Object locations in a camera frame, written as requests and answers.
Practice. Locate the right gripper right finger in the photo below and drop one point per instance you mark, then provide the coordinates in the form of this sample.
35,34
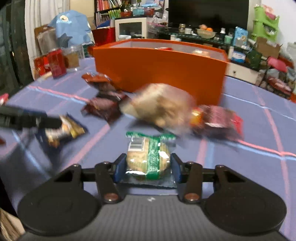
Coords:
189,178

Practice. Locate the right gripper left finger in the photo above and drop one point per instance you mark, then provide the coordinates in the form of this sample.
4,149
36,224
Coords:
107,176

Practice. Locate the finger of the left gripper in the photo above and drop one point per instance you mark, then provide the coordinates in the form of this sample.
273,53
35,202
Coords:
19,118

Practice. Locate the green cookie packet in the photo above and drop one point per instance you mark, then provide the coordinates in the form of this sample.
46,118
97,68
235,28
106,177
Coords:
148,160

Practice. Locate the dark blue gold snack packet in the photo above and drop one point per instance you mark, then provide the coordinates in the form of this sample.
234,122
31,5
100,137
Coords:
56,138

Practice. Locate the dark red dates bag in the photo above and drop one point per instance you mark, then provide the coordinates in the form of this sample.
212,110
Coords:
216,122

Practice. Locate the dark brown snack packet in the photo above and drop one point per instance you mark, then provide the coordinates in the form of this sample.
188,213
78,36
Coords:
106,105

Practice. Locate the clear bread bag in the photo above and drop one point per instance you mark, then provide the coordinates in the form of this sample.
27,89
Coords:
162,105

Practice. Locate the red gift box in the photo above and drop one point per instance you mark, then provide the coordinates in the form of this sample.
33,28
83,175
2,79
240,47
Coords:
56,63

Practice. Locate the clear plastic jar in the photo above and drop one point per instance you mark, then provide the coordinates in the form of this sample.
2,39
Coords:
73,57

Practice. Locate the brown chocolate packet upper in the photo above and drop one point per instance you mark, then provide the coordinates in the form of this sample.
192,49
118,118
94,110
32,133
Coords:
98,81

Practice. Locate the blue shark plush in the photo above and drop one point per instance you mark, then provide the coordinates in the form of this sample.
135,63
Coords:
72,29

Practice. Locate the orange storage box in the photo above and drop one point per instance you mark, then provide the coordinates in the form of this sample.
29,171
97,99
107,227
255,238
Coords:
132,64

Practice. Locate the white tv stand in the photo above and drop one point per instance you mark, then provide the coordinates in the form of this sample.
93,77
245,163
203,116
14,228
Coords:
241,73

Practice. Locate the bookshelf with books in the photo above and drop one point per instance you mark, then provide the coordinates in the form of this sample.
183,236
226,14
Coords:
108,10

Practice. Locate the fruit bowl with oranges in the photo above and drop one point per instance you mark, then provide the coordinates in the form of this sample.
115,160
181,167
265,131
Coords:
205,32

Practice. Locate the red folding chair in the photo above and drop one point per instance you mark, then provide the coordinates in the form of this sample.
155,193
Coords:
281,64

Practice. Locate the white cabinet with glass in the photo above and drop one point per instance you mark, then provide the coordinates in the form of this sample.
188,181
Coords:
130,28

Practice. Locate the cardboard box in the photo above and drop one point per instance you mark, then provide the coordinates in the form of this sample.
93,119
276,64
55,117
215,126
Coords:
267,48

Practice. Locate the blue white tissue pack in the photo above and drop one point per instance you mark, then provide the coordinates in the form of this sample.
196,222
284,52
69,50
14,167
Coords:
240,37

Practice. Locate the black television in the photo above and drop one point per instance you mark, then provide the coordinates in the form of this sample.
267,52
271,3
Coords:
214,14

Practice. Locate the green hanging organizer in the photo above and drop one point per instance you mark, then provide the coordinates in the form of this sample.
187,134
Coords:
265,23

